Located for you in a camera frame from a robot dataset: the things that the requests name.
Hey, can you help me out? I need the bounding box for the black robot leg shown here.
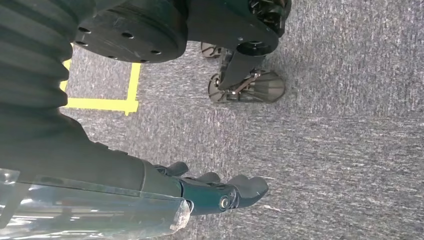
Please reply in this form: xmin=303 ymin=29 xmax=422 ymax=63
xmin=216 ymin=49 xmax=268 ymax=91

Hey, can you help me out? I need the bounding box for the black robot body joint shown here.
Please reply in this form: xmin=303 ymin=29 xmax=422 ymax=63
xmin=72 ymin=0 xmax=293 ymax=64

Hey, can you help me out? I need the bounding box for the yellow floor tape square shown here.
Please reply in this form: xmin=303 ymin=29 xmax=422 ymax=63
xmin=58 ymin=58 xmax=142 ymax=117

